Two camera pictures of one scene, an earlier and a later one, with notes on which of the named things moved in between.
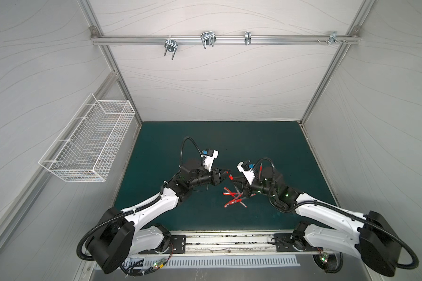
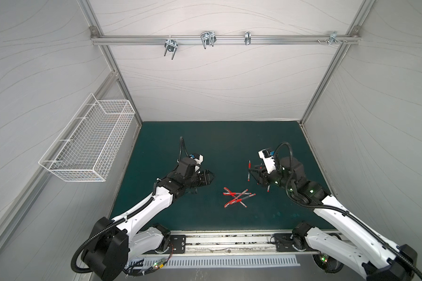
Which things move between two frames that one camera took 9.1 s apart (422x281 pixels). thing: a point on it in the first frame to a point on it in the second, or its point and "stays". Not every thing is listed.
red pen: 235,201 stays
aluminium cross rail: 226,40 stays
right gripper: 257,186 to 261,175
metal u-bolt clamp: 170,45 stays
